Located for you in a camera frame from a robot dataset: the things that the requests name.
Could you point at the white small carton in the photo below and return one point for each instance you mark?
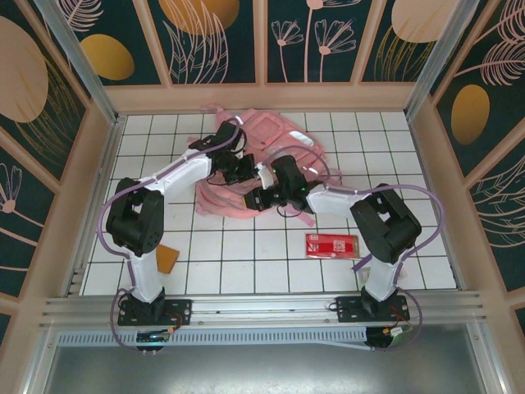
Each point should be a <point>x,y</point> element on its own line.
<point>365,276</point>

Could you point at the small green circuit board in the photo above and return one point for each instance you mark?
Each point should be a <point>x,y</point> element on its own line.
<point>397,331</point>
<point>152,337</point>

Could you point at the pink fabric backpack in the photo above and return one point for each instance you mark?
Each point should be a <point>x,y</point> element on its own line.
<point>266,127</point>

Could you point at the red snack packet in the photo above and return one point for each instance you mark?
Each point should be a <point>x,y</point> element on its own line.
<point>328,245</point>

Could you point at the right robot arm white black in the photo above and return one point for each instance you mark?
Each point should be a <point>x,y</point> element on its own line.
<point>385,230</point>

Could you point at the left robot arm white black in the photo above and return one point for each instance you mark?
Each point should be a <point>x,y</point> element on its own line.
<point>143,275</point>

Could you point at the aluminium side rail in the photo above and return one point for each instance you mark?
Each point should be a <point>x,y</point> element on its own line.
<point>107,156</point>

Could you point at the brown notebook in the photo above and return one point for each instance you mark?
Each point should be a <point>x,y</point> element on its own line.
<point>168,258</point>

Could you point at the aluminium mounting rail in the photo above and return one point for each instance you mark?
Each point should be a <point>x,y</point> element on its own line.
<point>262,305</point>

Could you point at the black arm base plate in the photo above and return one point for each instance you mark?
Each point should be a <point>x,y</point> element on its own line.
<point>180,312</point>
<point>348,310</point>

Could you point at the purple pen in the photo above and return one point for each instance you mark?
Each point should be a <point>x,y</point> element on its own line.
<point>362,263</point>

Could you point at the grey metal sheet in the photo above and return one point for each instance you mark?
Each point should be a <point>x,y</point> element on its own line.
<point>262,369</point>

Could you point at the aluminium frame post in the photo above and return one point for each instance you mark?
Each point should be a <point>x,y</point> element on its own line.
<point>82,70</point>
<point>435,61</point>

